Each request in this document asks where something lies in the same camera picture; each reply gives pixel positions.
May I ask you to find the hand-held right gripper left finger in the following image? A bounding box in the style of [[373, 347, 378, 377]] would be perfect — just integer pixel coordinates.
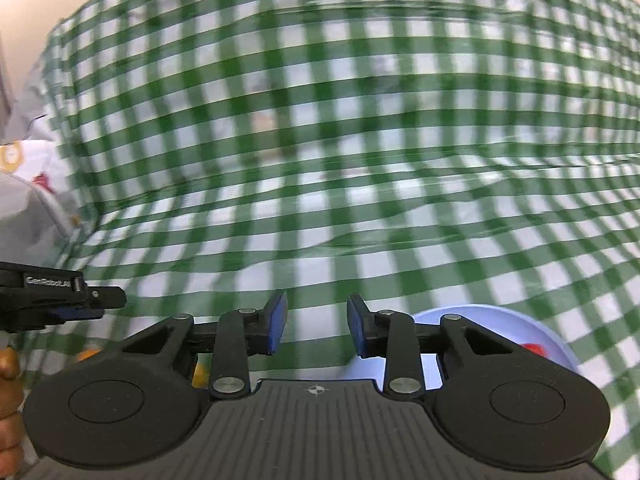
[[120, 289, 290, 402]]

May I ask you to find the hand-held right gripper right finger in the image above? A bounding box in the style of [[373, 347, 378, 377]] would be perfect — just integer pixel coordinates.
[[347, 293, 547, 401]]

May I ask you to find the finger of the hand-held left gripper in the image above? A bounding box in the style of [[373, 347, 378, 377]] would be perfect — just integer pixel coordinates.
[[44, 286, 127, 321]]

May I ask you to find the light blue plate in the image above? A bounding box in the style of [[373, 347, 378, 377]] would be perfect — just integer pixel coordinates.
[[342, 304, 581, 395]]

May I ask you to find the person's left hand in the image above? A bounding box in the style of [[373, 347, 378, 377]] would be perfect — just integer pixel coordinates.
[[0, 347, 27, 478]]

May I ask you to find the grey printed cloth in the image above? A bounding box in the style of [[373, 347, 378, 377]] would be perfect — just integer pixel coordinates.
[[0, 55, 103, 273]]

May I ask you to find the green checked cloth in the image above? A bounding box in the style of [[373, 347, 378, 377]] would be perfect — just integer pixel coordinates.
[[20, 0, 640, 480]]

